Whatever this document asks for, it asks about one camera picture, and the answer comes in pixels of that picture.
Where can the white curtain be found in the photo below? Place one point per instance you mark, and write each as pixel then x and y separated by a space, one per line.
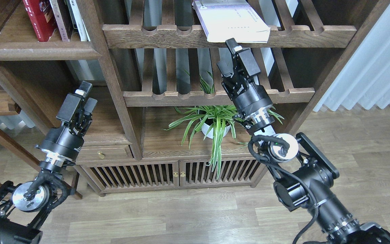
pixel 364 82

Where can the upright white books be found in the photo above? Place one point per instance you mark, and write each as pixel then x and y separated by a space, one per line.
pixel 80 26

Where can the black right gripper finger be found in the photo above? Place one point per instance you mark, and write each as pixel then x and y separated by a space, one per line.
pixel 227 71
pixel 244 63

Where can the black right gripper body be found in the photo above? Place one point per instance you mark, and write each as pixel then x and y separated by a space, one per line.
pixel 251 101

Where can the maroon book white characters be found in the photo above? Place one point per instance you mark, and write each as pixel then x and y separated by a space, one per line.
pixel 63 18

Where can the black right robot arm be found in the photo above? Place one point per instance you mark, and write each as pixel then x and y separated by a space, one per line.
pixel 303 175

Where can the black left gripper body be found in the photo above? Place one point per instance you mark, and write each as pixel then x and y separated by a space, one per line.
pixel 62 146

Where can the white paperback book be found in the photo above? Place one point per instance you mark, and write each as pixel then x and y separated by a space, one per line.
pixel 222 20

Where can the red book with photo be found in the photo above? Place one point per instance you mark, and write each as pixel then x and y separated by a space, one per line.
pixel 42 18

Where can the brass drawer knob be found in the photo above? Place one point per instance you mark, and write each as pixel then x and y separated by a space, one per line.
pixel 100 155

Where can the dark wooden bookshelf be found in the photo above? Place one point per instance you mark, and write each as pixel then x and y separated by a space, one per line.
pixel 154 55

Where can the white plant pot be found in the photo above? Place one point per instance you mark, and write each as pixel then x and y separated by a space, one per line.
pixel 210 132

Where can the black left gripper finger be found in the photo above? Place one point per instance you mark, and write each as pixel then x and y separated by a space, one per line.
pixel 72 107
pixel 87 112

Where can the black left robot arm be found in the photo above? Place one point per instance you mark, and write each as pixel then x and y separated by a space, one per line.
pixel 25 207

